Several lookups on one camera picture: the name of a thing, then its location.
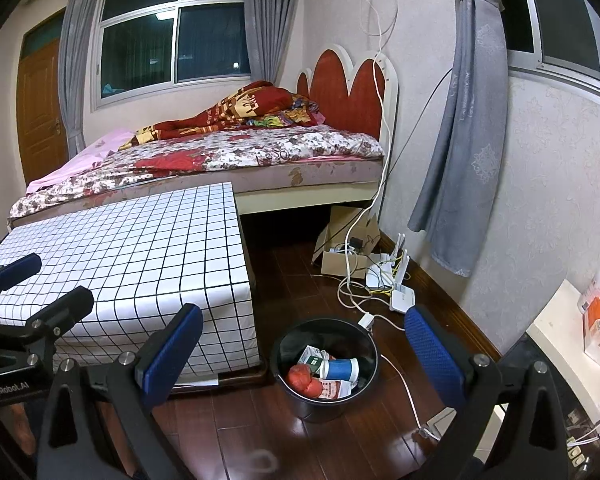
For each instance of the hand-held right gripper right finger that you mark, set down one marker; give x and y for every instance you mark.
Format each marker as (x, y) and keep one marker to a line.
(432, 355)

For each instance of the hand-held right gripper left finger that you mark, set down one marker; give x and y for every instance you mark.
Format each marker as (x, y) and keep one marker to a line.
(172, 355)

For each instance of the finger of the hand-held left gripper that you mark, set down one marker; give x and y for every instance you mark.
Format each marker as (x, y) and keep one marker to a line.
(72, 302)
(15, 270)

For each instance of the blue white paper cup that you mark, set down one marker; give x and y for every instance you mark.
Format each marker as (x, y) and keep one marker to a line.
(342, 369)

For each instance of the pink white carton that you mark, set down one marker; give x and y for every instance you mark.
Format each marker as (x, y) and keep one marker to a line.
(336, 390)

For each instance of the black round bin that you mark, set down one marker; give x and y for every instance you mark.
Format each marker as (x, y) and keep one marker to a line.
(325, 410)

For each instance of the green white milk carton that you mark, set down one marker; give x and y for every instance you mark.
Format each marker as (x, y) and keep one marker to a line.
(311, 357)

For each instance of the red plastic bag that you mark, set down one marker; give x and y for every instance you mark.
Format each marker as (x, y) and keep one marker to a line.
(302, 380)

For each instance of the small flat white router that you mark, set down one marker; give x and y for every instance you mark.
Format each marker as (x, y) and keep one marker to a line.
(404, 297)

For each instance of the white power strip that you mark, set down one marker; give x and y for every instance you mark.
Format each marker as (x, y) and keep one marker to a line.
(440, 422)

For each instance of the white checked tablecloth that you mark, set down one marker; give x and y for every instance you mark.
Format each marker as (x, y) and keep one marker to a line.
(130, 260)

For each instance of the white power adapter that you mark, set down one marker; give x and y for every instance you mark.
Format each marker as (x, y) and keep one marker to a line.
(366, 321)

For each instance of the white router with antennas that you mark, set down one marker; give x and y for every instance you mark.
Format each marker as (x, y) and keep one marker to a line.
(380, 272)

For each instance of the white side cabinet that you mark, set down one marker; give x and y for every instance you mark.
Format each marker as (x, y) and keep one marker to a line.
(560, 330)

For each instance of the cardboard box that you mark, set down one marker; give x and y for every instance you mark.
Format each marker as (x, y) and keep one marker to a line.
(340, 260)

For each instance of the pink cloth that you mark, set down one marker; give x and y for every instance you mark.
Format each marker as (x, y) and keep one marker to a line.
(95, 155)

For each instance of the brown wooden door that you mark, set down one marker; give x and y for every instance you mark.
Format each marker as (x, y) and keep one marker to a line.
(40, 110)

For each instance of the white pump bottle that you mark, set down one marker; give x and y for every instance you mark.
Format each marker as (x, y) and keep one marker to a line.
(597, 285)

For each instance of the bed with red headboard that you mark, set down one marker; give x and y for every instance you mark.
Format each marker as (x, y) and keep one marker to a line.
(305, 177)

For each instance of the tied grey curtain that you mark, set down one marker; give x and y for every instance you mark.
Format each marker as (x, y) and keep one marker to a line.
(470, 135)

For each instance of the floral bedsheet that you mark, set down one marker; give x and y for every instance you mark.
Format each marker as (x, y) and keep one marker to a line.
(280, 145)

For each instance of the red patterned blanket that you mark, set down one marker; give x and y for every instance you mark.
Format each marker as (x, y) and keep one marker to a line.
(230, 105)

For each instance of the colourful patterned pillow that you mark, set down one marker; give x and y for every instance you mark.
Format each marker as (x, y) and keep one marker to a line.
(290, 117)

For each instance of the large white framed window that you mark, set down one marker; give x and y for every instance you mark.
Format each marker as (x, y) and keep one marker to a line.
(170, 35)

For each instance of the narrow white framed window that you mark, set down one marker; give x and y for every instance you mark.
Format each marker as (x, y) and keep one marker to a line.
(560, 10)

